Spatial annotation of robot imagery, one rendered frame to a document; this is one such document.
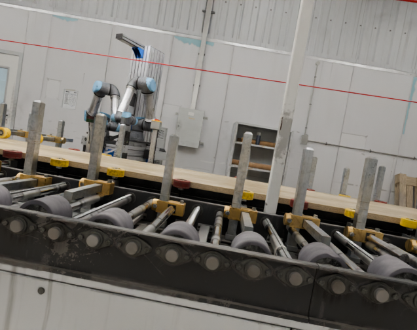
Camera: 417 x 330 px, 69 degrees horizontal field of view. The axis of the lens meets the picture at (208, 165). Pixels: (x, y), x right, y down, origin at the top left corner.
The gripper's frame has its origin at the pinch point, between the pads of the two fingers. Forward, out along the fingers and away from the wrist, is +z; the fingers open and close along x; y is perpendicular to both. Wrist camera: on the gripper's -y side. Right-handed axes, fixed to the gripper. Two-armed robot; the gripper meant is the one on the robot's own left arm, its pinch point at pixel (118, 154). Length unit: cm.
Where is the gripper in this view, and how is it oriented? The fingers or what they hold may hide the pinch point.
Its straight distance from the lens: 261.1
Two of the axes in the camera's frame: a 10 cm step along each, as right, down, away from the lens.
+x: -2.7, -1.0, 9.6
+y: 9.5, 1.4, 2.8
